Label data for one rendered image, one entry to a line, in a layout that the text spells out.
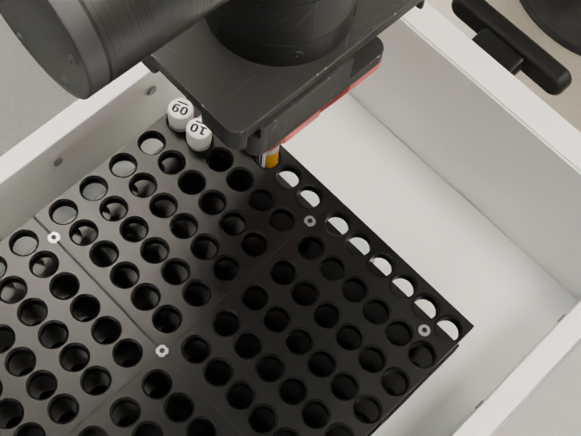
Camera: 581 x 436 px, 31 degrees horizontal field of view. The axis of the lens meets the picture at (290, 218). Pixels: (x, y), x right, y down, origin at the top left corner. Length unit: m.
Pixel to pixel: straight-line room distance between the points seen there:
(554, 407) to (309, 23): 0.34
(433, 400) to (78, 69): 0.31
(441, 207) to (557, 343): 0.12
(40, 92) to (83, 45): 1.31
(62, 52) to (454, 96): 0.28
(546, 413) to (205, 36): 0.34
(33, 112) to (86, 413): 1.14
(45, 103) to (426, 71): 1.09
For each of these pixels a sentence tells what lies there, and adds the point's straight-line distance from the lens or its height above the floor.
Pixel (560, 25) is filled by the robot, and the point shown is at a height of 0.27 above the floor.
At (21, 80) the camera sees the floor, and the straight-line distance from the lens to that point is 1.60.
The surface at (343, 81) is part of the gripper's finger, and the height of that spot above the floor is 1.01.
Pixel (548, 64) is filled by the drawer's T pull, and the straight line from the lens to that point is 0.55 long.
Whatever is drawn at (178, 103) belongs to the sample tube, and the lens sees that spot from 0.50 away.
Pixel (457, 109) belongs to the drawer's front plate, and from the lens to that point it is 0.53.
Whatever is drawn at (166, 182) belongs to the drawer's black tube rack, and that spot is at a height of 0.90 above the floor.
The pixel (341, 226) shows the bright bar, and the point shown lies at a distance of 0.55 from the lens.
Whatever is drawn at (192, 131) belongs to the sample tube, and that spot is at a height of 0.91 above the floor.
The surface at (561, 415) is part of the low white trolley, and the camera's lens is 0.64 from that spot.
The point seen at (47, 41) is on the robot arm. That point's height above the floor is 1.10.
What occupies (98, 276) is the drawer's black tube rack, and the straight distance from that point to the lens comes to 0.48.
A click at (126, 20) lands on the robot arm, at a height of 1.11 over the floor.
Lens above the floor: 1.34
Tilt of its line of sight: 65 degrees down
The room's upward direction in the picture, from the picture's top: 12 degrees clockwise
